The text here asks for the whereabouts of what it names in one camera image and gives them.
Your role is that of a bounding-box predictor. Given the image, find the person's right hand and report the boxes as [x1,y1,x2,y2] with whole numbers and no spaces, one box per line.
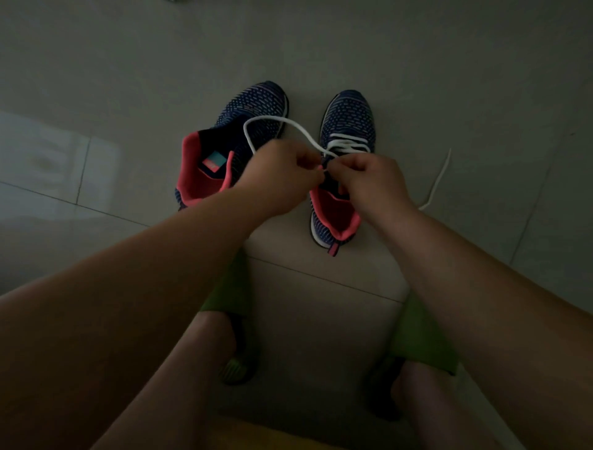
[326,151,416,228]

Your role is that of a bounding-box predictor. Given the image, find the person's left hand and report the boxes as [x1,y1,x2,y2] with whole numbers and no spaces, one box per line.
[233,138,325,219]

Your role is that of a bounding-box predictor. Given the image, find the white shoelace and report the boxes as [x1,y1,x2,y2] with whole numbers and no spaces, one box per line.
[243,114,453,212]

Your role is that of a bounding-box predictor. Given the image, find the blue knit sneaker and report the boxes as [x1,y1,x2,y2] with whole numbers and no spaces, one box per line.
[174,81,290,212]
[309,90,377,258]

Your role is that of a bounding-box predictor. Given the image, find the person's left forearm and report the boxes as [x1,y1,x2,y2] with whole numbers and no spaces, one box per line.
[0,185,279,450]

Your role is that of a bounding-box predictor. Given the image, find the person's right forearm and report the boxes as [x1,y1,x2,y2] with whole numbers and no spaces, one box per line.
[379,203,593,450]

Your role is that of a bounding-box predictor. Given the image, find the person's right leg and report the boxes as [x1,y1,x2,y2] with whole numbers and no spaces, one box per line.
[391,361,501,450]

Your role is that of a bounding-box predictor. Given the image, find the person's leg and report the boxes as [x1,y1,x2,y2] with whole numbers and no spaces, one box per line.
[90,311,237,450]
[391,361,501,450]

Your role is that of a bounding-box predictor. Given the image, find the person's left leg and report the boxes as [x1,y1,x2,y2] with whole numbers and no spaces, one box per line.
[90,311,237,450]

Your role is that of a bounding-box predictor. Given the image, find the green foam slipper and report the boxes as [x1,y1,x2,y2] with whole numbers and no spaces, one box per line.
[199,248,258,386]
[366,292,460,422]

